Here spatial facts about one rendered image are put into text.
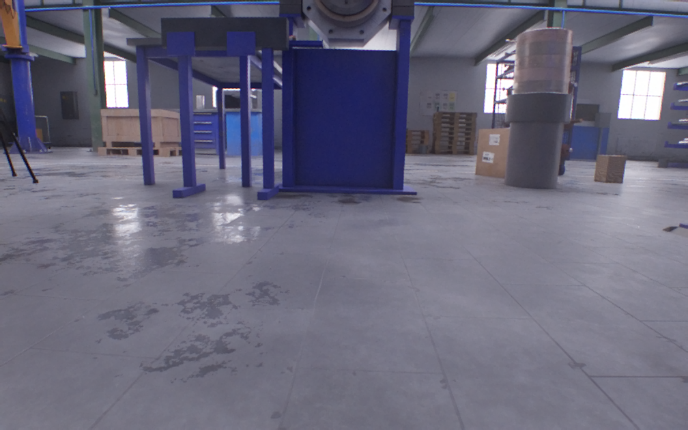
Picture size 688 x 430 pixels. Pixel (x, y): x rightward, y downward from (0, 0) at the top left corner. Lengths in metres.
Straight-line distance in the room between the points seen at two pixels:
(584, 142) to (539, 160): 11.22
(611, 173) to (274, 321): 3.69
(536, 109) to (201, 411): 2.70
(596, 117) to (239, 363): 14.04
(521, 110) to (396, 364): 2.52
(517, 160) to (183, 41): 2.25
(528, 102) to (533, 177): 0.51
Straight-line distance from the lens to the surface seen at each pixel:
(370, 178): 2.28
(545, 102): 2.88
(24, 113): 9.33
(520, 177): 2.92
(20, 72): 9.40
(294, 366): 0.51
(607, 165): 4.02
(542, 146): 2.90
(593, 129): 14.24
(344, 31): 2.23
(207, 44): 2.05
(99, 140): 9.83
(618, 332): 0.74
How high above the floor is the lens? 0.28
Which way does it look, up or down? 11 degrees down
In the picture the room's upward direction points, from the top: 1 degrees clockwise
